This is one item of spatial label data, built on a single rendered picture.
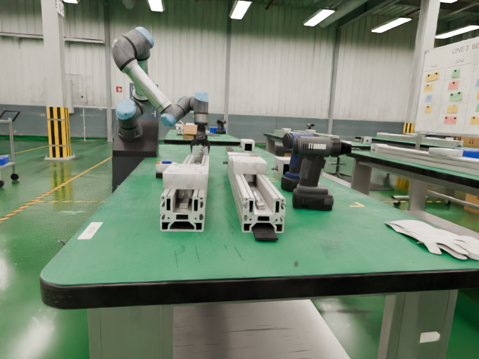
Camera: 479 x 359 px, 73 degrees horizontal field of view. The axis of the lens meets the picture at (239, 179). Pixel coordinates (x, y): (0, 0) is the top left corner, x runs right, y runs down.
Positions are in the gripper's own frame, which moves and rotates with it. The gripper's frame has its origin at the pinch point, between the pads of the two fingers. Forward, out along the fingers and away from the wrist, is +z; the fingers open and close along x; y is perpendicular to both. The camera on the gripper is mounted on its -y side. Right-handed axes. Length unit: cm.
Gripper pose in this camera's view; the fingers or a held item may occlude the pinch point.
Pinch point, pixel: (199, 161)
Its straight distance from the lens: 173.7
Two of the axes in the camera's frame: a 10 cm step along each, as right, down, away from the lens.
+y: -0.8, -1.9, 9.8
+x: -10.0, -0.3, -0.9
